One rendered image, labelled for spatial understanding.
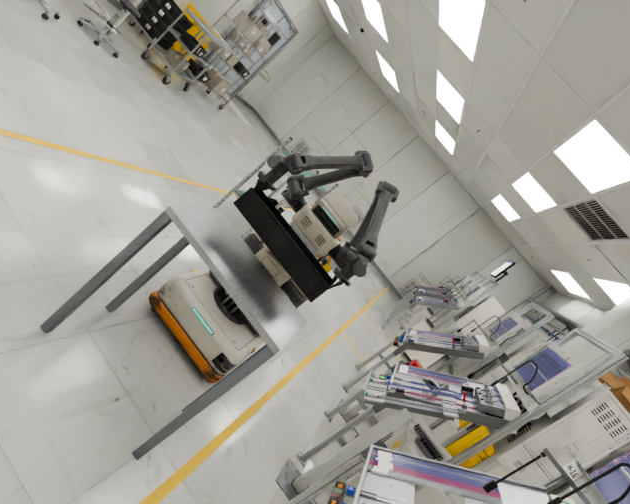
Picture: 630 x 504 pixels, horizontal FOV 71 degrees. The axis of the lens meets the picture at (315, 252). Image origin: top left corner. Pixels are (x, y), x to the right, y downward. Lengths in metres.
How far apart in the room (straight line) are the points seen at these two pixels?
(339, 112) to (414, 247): 4.10
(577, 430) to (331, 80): 10.92
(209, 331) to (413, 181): 9.59
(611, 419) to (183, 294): 2.44
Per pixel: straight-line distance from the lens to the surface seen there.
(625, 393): 3.31
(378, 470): 1.97
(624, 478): 1.94
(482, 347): 4.29
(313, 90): 12.66
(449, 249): 11.52
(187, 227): 1.77
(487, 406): 2.91
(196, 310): 2.56
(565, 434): 2.98
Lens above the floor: 1.47
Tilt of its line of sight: 12 degrees down
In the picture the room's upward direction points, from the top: 51 degrees clockwise
